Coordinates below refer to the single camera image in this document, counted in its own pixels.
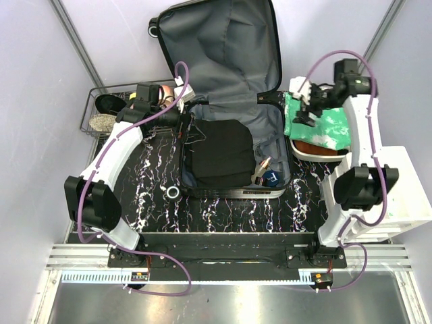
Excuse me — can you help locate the pink mug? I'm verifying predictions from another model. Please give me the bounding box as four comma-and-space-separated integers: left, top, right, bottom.
159, 85, 175, 106

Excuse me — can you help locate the black wire dish rack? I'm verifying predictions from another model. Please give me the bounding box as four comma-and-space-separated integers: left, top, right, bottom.
80, 80, 180, 140

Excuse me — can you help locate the black bowl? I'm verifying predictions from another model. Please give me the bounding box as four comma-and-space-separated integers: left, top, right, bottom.
94, 94, 127, 115

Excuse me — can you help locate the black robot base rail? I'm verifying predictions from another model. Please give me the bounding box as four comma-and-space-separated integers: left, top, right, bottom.
107, 231, 348, 274

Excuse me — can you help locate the white plastic basin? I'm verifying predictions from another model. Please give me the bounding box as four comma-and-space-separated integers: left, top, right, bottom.
289, 138, 350, 162

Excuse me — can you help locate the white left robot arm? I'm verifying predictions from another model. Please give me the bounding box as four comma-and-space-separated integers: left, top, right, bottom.
64, 78, 192, 267

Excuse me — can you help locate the gold perfume spray bottle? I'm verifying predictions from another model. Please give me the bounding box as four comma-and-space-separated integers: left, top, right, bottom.
256, 157, 273, 178

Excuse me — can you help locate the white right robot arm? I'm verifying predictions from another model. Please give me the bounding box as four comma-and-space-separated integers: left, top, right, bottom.
288, 59, 399, 268

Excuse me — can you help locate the white compartment organizer box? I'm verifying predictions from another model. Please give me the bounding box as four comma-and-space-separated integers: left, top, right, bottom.
345, 146, 431, 243

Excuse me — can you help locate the space astronaut kids suitcase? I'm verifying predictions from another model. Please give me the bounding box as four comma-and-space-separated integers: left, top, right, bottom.
148, 0, 291, 199

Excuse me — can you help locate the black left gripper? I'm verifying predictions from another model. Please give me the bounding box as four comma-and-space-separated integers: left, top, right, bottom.
151, 98, 206, 143

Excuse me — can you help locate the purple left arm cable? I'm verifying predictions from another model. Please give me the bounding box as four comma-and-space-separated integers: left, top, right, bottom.
76, 61, 192, 297

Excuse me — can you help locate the speckled grey plate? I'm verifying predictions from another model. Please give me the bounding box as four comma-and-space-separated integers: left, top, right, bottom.
89, 114, 116, 132

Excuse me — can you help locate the green tie-dye cloth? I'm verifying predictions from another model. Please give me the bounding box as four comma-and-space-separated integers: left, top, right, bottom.
284, 92, 351, 151

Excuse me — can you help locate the brown towel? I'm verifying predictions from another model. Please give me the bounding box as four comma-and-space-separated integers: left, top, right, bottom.
294, 140, 338, 156

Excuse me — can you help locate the small dark cosmetic bottle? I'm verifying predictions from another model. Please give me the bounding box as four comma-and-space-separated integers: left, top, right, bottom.
254, 177, 265, 186

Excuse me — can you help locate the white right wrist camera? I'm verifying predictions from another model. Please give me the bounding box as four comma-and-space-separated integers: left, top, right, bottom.
288, 76, 311, 105

